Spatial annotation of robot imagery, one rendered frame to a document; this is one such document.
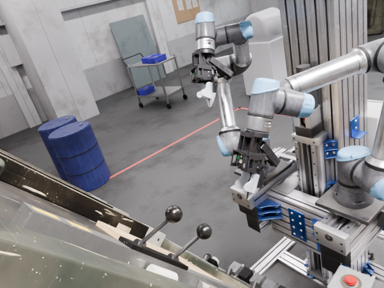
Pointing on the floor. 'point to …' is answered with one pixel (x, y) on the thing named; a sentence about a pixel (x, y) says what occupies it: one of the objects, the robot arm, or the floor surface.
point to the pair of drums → (75, 152)
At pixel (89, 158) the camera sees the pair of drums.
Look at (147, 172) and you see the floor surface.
